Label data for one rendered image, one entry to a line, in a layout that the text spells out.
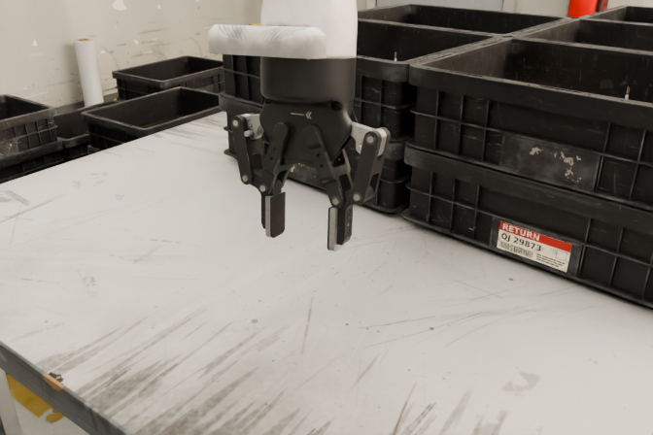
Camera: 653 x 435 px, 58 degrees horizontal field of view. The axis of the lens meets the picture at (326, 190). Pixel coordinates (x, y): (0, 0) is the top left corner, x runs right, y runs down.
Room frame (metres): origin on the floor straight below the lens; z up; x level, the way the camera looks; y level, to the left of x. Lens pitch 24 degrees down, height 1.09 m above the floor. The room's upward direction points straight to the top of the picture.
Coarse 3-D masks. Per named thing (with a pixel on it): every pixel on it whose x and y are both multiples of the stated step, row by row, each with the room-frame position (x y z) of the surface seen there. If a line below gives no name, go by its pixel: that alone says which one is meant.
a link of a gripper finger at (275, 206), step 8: (272, 200) 0.45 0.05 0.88; (280, 200) 0.46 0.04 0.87; (272, 208) 0.45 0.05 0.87; (280, 208) 0.46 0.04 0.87; (272, 216) 0.45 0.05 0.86; (280, 216) 0.46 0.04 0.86; (272, 224) 0.45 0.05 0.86; (280, 224) 0.46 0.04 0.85; (272, 232) 0.45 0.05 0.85; (280, 232) 0.46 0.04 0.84
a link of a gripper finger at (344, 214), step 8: (344, 192) 0.42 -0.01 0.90; (368, 192) 0.42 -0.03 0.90; (344, 208) 0.42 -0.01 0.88; (352, 208) 0.43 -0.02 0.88; (344, 216) 0.42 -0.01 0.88; (352, 216) 0.43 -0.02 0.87; (344, 224) 0.42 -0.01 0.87; (352, 224) 0.43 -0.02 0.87; (344, 232) 0.42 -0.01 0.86; (336, 240) 0.42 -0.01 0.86; (344, 240) 0.42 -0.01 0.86
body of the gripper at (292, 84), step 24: (264, 72) 0.44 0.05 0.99; (288, 72) 0.43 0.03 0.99; (312, 72) 0.42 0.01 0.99; (336, 72) 0.43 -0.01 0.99; (264, 96) 0.45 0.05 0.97; (288, 96) 0.42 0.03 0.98; (312, 96) 0.42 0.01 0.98; (336, 96) 0.43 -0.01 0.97; (264, 120) 0.46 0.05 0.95; (288, 120) 0.45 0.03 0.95; (312, 120) 0.44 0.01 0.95; (336, 120) 0.43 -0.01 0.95; (288, 144) 0.45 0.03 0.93; (336, 144) 0.43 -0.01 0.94
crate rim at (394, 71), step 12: (372, 24) 1.14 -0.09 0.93; (384, 24) 1.13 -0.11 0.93; (396, 24) 1.11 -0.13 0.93; (468, 36) 1.01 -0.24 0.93; (480, 36) 0.99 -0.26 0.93; (492, 36) 0.98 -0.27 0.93; (456, 48) 0.87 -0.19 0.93; (360, 60) 0.80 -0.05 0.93; (372, 60) 0.79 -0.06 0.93; (384, 60) 0.78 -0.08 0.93; (408, 60) 0.78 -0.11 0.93; (420, 60) 0.78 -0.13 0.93; (360, 72) 0.80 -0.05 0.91; (372, 72) 0.79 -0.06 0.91; (384, 72) 0.77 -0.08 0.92; (396, 72) 0.76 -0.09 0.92; (408, 72) 0.76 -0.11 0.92
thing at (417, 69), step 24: (480, 48) 0.88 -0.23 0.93; (576, 48) 0.89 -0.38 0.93; (600, 48) 0.87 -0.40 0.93; (432, 72) 0.72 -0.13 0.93; (456, 72) 0.71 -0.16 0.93; (480, 96) 0.68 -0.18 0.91; (504, 96) 0.66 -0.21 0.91; (528, 96) 0.64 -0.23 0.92; (552, 96) 0.62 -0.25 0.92; (576, 96) 0.61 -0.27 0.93; (600, 96) 0.60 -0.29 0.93; (600, 120) 0.59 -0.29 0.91; (624, 120) 0.57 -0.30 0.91; (648, 120) 0.56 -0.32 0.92
